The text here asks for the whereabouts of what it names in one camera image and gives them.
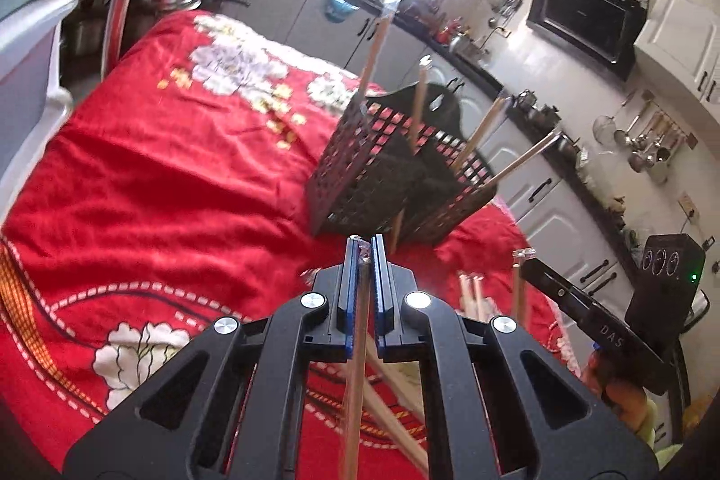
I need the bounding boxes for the black plastic utensil basket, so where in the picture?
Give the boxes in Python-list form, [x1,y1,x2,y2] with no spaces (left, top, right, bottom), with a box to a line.
[305,84,497,245]

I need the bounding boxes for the hanging ladles and strainers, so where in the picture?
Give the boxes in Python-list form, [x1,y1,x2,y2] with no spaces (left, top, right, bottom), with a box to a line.
[592,90,698,174]

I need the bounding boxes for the black frying pan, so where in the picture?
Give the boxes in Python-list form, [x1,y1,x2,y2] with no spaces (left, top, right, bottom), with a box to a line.
[200,0,252,10]

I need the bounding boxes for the blue bag on cabinet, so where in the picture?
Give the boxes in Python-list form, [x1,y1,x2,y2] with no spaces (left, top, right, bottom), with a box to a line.
[324,0,359,24]

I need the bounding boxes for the red floral tablecloth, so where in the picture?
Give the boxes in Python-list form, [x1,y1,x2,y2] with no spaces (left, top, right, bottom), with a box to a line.
[0,9,581,480]

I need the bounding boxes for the right hand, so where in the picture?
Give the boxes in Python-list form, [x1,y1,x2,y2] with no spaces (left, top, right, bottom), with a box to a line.
[581,351,657,444]

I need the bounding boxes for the wrapped chopsticks on table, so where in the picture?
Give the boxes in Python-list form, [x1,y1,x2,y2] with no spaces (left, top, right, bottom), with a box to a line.
[458,272,498,323]

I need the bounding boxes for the white plastic drawer cabinet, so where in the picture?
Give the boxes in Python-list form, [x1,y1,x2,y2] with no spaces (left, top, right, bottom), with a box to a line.
[1,0,79,217]

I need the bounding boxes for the chopsticks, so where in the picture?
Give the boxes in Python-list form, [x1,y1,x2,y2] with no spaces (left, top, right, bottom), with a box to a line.
[511,247,536,327]
[408,55,432,153]
[339,235,372,480]
[356,0,403,99]
[450,95,511,173]
[458,272,498,323]
[482,128,563,189]

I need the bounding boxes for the wrapped chopsticks in basket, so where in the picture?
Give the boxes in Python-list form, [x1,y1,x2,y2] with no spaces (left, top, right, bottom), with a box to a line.
[408,55,432,153]
[356,0,403,99]
[450,95,511,173]
[482,128,563,189]

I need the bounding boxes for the black range hood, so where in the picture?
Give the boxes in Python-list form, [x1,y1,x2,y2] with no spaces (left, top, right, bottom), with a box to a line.
[526,0,649,81]

